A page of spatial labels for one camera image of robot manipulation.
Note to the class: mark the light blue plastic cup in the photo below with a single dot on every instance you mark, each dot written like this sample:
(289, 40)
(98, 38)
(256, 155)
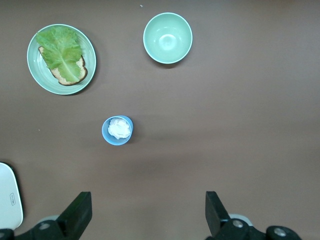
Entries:
(107, 137)

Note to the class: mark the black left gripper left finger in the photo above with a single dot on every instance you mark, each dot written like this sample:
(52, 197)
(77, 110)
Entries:
(77, 212)

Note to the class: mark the green lettuce leaf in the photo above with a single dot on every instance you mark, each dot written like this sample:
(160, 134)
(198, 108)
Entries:
(60, 50)

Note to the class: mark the pale green ribbed plate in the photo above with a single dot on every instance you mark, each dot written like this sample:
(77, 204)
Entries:
(40, 75)

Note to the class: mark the pale green bowl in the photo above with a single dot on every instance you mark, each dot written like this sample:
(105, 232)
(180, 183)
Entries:
(167, 37)

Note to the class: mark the crumpled white tissue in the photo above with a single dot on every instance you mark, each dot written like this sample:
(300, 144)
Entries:
(120, 128)

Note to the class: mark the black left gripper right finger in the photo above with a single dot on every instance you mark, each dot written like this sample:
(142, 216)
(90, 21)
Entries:
(216, 215)

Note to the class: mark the white toaster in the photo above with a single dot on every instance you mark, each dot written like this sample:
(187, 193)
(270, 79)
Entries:
(7, 195)

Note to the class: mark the toasted bread slice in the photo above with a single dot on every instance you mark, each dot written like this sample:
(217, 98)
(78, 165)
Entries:
(57, 75)

